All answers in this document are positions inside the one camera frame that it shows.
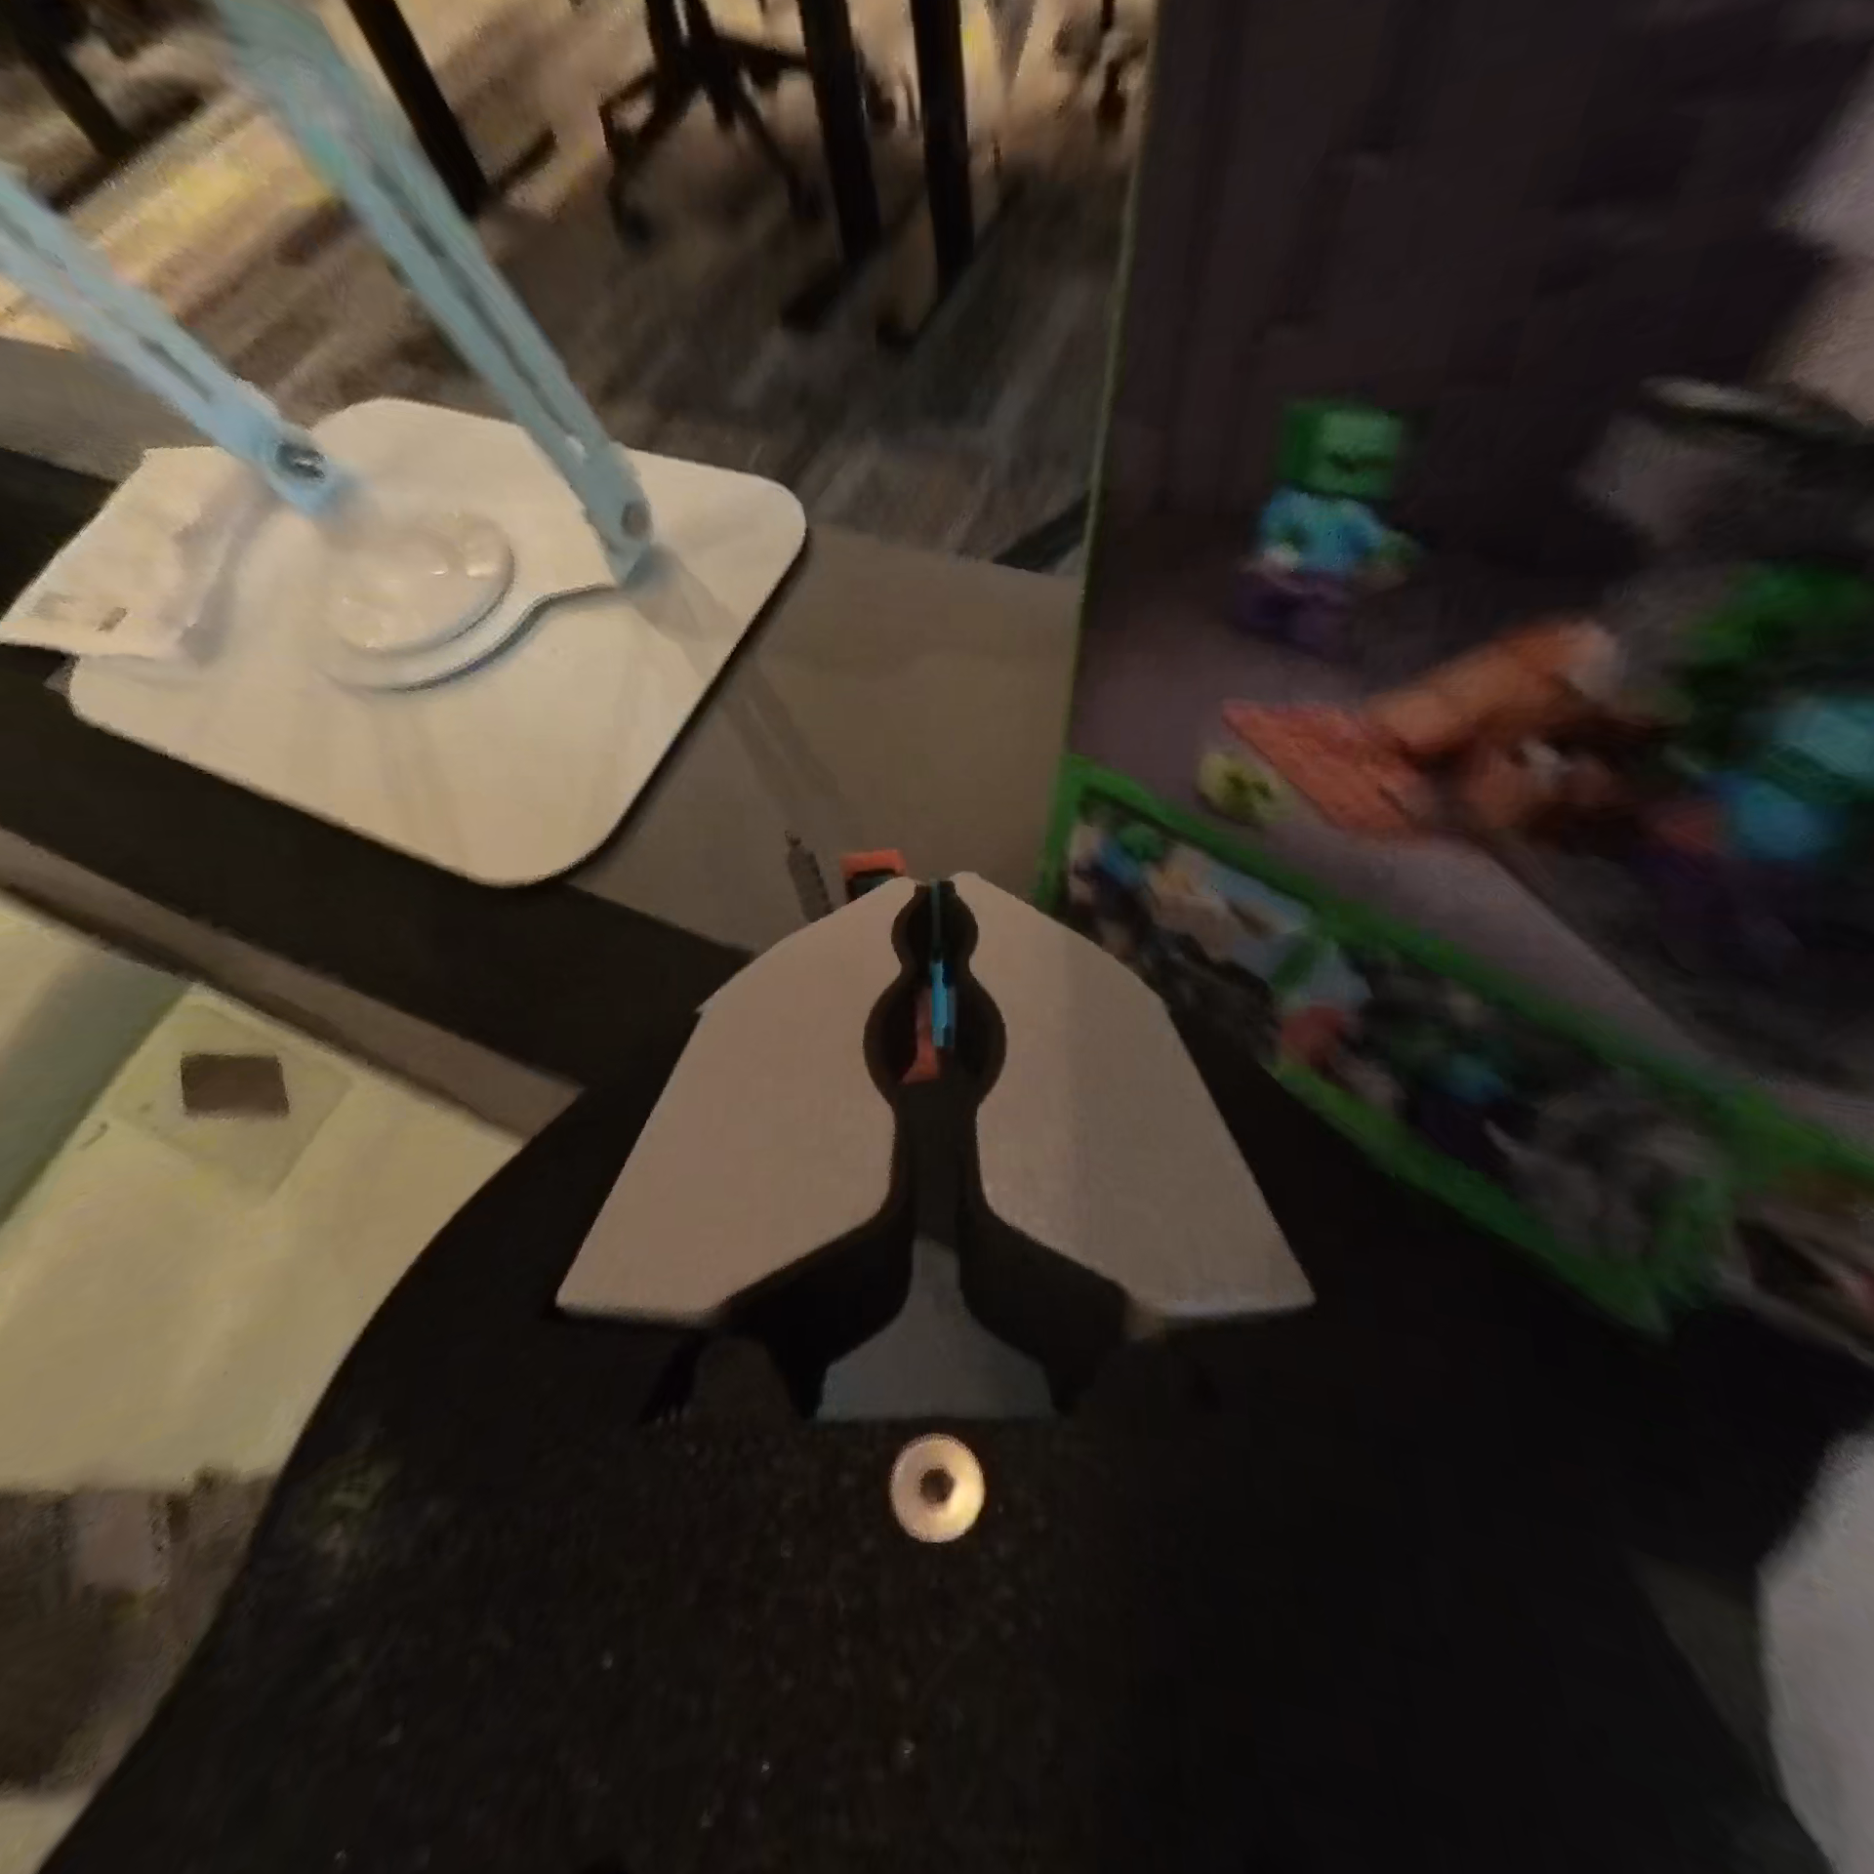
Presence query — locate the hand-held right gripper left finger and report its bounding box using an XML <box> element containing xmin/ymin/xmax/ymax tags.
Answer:
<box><xmin>558</xmin><ymin>872</ymin><xmax>940</xmax><ymax>1331</ymax></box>

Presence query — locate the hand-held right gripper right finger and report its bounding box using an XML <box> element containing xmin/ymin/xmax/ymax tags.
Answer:
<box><xmin>942</xmin><ymin>869</ymin><xmax>1316</xmax><ymax>1331</ymax></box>

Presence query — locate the orange and blue brick piece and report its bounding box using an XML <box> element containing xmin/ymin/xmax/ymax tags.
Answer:
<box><xmin>783</xmin><ymin>830</ymin><xmax>961</xmax><ymax>1089</ymax></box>

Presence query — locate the instruction booklet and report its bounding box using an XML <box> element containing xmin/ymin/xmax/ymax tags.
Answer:
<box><xmin>0</xmin><ymin>892</ymin><xmax>576</xmax><ymax>1495</ymax></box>

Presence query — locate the grey desk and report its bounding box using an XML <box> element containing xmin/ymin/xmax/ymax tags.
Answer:
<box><xmin>0</xmin><ymin>828</ymin><xmax>1874</xmax><ymax>1874</ymax></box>

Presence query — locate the white tray with clear dish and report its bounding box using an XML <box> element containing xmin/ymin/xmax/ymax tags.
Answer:
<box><xmin>0</xmin><ymin>394</ymin><xmax>810</xmax><ymax>889</ymax></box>

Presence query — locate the clear round dome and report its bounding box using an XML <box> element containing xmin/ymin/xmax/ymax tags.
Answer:
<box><xmin>316</xmin><ymin>505</ymin><xmax>517</xmax><ymax>692</ymax></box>

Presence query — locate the white rounded object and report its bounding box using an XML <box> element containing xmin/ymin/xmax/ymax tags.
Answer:
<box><xmin>1754</xmin><ymin>1426</ymin><xmax>1874</xmax><ymax>1874</ymax></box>

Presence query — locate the folded printed leaflet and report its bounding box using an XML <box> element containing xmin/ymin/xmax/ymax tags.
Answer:
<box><xmin>0</xmin><ymin>454</ymin><xmax>288</xmax><ymax>665</ymax></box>

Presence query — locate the green building toy box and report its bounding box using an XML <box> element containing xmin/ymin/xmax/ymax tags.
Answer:
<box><xmin>1035</xmin><ymin>0</ymin><xmax>1874</xmax><ymax>1370</ymax></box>

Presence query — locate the black table leg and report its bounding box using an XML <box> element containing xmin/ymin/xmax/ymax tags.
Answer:
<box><xmin>338</xmin><ymin>0</ymin><xmax>499</xmax><ymax>222</ymax></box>
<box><xmin>791</xmin><ymin>0</ymin><xmax>891</xmax><ymax>284</ymax></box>

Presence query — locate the black office chair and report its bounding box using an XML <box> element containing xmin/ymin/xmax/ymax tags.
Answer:
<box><xmin>594</xmin><ymin>0</ymin><xmax>898</xmax><ymax>249</ymax></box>

